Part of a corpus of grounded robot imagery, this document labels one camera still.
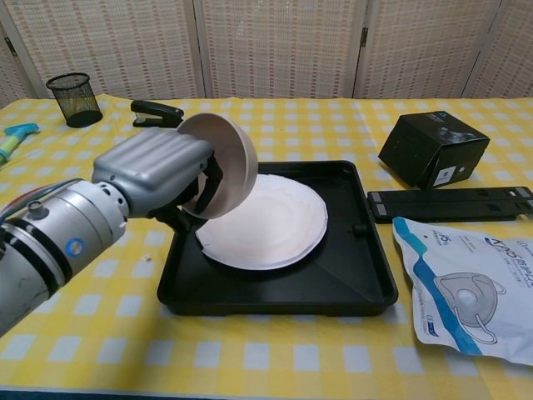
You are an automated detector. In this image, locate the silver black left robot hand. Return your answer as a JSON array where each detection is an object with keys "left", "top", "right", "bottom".
[{"left": 91, "top": 127, "right": 226, "bottom": 234}]

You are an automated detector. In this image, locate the beige bowl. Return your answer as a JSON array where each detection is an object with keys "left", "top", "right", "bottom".
[{"left": 177, "top": 112, "right": 259, "bottom": 220}]

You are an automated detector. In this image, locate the white paper plate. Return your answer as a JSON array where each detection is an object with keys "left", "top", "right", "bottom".
[{"left": 194, "top": 172, "right": 329, "bottom": 272}]

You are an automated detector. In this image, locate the black plastic tray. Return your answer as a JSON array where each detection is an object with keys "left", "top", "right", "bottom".
[{"left": 157, "top": 160, "right": 400, "bottom": 317}]

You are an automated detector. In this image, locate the black stapler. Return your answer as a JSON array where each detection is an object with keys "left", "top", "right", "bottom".
[{"left": 130, "top": 99, "right": 185, "bottom": 128}]

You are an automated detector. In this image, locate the black mesh pen holder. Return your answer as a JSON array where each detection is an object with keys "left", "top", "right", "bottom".
[{"left": 45, "top": 72, "right": 104, "bottom": 128}]

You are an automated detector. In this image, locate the woven folding screen panel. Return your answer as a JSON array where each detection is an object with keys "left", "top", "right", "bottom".
[
  {"left": 0, "top": 24, "right": 37, "bottom": 109},
  {"left": 461, "top": 0, "right": 533, "bottom": 100},
  {"left": 353, "top": 0, "right": 516, "bottom": 100},
  {"left": 0, "top": 0, "right": 207, "bottom": 100},
  {"left": 193, "top": 0, "right": 371, "bottom": 100}
]

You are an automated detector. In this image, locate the blue green toy syringe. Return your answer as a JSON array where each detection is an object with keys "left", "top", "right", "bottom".
[{"left": 0, "top": 122, "right": 42, "bottom": 166}]

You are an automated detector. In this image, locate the yellow white checkered tablecloth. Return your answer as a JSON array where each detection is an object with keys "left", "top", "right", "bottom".
[{"left": 0, "top": 96, "right": 533, "bottom": 400}]

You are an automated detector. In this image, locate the black cardboard box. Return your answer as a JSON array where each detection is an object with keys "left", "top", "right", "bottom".
[{"left": 377, "top": 110, "right": 491, "bottom": 189}]

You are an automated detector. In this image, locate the white blue mask package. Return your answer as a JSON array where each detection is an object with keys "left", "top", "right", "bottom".
[{"left": 391, "top": 216, "right": 533, "bottom": 367}]

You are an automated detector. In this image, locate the black flat bracket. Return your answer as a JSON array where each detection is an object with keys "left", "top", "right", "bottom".
[{"left": 366, "top": 186, "right": 533, "bottom": 226}]

